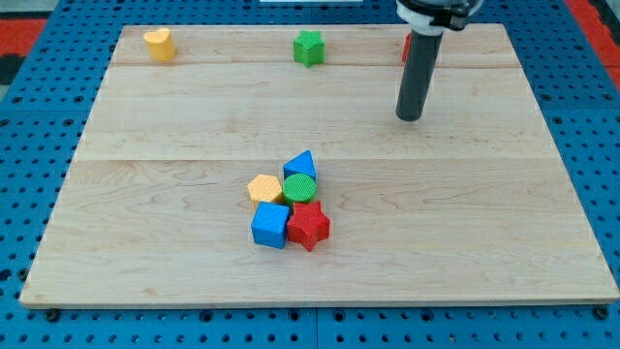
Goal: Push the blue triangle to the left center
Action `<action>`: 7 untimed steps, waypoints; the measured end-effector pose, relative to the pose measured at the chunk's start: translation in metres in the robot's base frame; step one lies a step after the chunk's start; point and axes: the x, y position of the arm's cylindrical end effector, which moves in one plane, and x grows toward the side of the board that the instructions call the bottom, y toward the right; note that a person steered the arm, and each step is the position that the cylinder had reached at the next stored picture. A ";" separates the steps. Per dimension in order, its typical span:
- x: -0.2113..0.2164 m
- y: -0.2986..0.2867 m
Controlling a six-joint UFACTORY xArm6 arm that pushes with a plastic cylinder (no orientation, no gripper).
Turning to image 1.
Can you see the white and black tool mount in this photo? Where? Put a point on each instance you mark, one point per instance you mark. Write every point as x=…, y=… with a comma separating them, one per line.
x=433, y=17

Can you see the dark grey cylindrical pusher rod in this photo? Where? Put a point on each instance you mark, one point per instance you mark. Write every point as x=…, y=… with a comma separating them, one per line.
x=417, y=74

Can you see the blue triangle block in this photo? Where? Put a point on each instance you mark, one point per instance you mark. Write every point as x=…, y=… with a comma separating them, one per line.
x=303, y=163

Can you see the red block behind rod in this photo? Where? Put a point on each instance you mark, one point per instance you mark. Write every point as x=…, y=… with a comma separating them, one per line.
x=406, y=47

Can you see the green star block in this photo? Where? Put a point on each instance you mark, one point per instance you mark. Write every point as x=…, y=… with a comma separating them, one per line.
x=309, y=48

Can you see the light wooden board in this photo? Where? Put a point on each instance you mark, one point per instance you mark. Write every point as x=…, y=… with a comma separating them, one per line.
x=234, y=176

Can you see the green cylinder block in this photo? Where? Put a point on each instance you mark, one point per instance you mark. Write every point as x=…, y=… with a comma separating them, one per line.
x=299, y=188

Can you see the red star block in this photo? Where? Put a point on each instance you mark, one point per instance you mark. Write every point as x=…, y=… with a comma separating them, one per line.
x=308, y=225

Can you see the yellow hexagon block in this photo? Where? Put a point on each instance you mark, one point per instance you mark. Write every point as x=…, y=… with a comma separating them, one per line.
x=265, y=188

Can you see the blue cube block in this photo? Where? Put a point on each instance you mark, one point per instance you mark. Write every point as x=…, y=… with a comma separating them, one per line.
x=269, y=225

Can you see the yellow heart block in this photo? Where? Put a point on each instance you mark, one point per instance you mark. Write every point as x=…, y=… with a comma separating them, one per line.
x=160, y=44

